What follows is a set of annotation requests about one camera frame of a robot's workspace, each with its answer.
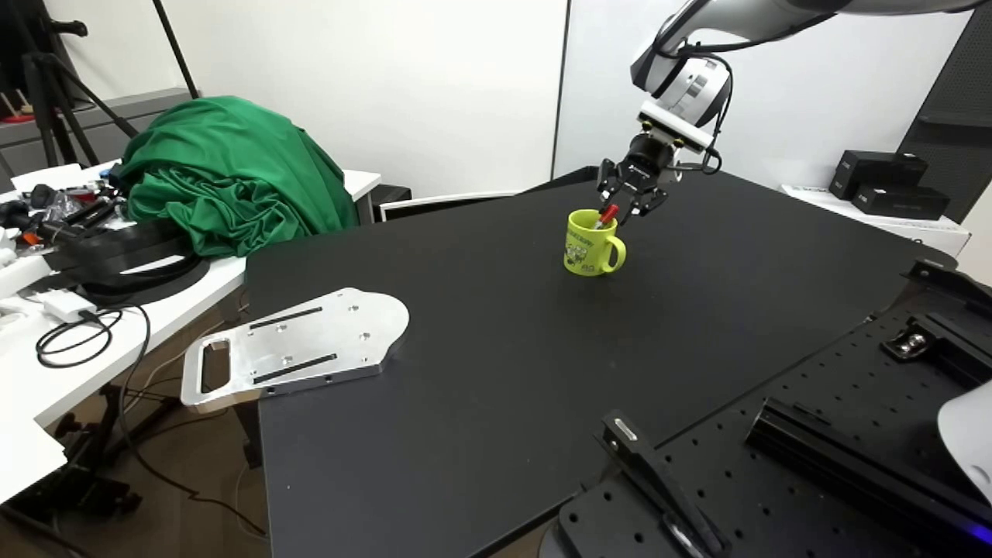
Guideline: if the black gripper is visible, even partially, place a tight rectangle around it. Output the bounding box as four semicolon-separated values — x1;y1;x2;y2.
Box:
595;129;685;221

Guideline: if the yellow-green ceramic mug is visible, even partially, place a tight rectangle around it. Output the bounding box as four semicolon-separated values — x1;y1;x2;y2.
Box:
562;203;630;279

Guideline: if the tall black equipment box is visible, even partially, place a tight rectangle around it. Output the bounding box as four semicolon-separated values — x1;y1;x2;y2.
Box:
828;148;931;202

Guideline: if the white low shelf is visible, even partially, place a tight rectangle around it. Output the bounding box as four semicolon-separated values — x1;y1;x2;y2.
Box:
785;182;974;260

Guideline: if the flat black equipment box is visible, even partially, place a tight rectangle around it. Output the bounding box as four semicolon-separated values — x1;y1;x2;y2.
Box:
852;182;956;223

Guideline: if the black perforated breadboard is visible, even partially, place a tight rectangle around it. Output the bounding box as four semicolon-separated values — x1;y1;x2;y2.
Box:
536;257;992;558

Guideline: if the silver metal mounting plate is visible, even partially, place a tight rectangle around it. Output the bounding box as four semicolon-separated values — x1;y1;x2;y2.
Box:
178;285;414;412

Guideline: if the green cloth pile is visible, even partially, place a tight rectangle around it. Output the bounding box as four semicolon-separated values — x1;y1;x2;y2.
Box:
108;93;360;260

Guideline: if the white rounded base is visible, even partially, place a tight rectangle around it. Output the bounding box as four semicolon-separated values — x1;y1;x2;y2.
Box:
934;379;992;509

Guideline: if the thin black stand pole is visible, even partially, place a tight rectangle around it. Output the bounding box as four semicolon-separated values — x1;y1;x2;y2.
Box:
153;0;202;101

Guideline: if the black bag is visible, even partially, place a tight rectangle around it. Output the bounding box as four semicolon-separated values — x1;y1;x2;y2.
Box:
45;218;214;304

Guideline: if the white power adapter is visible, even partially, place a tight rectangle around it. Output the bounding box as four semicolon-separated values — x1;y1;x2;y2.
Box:
35;287;92;326

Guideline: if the white side table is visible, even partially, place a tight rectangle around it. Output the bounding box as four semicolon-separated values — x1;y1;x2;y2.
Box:
0;164;384;509

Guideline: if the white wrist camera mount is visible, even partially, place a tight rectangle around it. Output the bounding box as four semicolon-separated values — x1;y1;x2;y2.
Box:
633;97;718;156

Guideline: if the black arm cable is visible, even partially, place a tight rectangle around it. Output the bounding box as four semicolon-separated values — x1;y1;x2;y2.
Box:
699;52;742;172

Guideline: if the black clamp bracket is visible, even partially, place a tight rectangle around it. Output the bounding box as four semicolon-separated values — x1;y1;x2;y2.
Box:
602;409;728;558

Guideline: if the black aluminium rail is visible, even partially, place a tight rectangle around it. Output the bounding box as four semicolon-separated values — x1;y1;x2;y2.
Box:
744;399;992;541

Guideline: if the black rail bracket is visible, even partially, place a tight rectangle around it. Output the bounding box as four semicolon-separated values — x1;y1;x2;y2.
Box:
881;305;992;389

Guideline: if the black camera tripod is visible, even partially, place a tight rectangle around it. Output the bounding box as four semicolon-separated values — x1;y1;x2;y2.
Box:
16;0;142;170

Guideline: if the black cable loop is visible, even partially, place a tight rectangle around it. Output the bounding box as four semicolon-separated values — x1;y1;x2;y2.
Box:
30;304;156;370

